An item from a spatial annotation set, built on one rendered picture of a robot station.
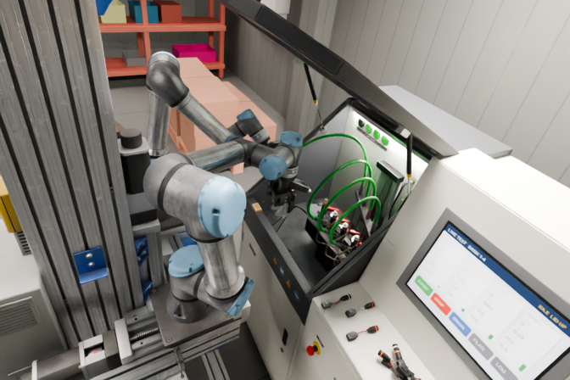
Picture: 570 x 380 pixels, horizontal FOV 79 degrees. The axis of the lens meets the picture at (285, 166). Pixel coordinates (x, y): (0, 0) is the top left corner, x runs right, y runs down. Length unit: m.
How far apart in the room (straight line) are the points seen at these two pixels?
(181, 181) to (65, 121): 0.33
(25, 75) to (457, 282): 1.24
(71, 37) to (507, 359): 1.32
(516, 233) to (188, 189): 0.86
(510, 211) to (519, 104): 1.64
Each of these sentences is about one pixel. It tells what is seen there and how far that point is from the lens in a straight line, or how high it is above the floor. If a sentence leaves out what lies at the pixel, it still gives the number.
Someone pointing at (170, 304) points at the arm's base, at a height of 1.08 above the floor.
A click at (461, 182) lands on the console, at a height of 1.53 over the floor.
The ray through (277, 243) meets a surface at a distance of 1.59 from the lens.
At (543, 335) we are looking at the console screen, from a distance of 1.17.
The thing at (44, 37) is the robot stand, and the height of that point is 1.87.
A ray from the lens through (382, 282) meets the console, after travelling 1.42.
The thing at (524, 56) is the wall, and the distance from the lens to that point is 2.70.
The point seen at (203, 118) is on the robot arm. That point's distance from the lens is 1.33.
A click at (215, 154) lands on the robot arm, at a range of 0.94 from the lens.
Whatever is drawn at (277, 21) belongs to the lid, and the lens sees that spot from 0.82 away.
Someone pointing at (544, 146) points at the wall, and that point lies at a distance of 2.68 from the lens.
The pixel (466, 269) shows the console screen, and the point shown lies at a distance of 1.21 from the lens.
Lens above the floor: 2.09
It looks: 33 degrees down
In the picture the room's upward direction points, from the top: 8 degrees clockwise
